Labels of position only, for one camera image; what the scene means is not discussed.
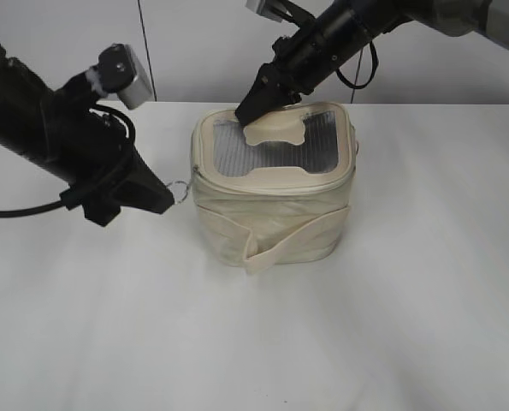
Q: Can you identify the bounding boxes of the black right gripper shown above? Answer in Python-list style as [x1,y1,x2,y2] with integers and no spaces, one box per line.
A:
[234,16,365,127]

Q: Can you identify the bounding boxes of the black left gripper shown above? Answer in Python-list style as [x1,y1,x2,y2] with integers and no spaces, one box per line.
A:
[60,111,174,226]

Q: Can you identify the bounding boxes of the metal zipper pull ring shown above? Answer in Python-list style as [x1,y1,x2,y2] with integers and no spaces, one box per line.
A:
[170,180,193,203]

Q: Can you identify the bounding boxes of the cream zippered bag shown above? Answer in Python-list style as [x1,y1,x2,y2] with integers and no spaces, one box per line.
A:
[191,102,358,274]

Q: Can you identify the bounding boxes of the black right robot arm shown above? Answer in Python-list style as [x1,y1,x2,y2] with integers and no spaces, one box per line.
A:
[234,0,509,127]

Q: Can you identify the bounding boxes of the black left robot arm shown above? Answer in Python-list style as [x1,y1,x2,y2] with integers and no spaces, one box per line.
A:
[0,44,175,227]

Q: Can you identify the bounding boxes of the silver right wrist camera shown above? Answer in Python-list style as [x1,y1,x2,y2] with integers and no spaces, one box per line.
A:
[246,0,292,22]

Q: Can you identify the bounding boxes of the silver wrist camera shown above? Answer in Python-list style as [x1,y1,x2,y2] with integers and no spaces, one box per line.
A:
[97,43,152,110]
[246,0,292,22]

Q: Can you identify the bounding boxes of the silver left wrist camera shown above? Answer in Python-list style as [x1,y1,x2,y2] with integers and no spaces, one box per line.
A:
[97,43,152,110]

